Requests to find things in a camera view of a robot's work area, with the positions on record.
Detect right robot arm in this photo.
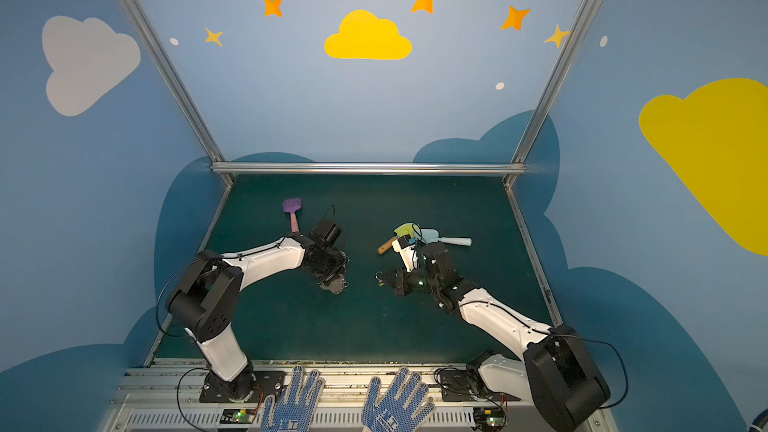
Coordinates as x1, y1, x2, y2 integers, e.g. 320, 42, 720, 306
376, 243, 611, 431

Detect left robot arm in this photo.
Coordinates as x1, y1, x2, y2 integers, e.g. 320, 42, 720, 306
165, 219, 348, 404

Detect light blue toy shovel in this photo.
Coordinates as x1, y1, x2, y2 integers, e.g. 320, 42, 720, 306
419, 229, 472, 247

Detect purple pink toy spatula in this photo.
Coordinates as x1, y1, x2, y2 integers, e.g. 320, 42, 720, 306
282, 197, 302, 233

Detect right blue dotted work glove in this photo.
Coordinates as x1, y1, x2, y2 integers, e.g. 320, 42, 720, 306
361, 368, 436, 432

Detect blue dotted work glove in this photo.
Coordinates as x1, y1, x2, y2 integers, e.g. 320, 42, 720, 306
361, 368, 436, 432
260, 366, 325, 432

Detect left blue dotted work glove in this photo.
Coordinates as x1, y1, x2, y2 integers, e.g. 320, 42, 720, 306
260, 366, 325, 432

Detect right controller board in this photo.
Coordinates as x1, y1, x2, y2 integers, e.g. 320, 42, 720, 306
472, 407, 507, 432

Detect controller board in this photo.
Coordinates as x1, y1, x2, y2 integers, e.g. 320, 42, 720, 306
219, 408, 258, 426
472, 407, 507, 432

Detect left controller board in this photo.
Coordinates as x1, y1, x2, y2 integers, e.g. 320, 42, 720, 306
219, 408, 258, 426

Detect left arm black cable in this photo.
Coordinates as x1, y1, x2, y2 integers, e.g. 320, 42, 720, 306
155, 203, 337, 338

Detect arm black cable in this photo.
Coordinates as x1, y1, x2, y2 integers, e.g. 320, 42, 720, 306
458, 299, 630, 410
155, 203, 337, 338

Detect green toy shovel wooden handle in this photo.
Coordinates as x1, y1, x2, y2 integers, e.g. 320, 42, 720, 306
377, 222, 416, 255

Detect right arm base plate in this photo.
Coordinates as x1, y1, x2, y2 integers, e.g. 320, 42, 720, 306
433, 367, 504, 402

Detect aluminium frame rear bar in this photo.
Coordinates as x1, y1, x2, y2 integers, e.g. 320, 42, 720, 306
211, 162, 526, 176

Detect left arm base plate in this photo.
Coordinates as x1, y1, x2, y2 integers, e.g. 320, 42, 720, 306
199, 368, 286, 404

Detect aluminium frame right post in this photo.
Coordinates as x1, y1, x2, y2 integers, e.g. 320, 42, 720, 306
503, 0, 603, 192

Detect aluminium frame post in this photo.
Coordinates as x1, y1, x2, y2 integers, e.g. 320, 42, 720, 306
503, 0, 603, 192
117, 0, 225, 165

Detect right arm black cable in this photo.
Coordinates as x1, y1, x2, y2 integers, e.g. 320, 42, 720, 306
458, 299, 630, 410

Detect aluminium frame left post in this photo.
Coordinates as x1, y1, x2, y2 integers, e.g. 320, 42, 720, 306
117, 0, 225, 165

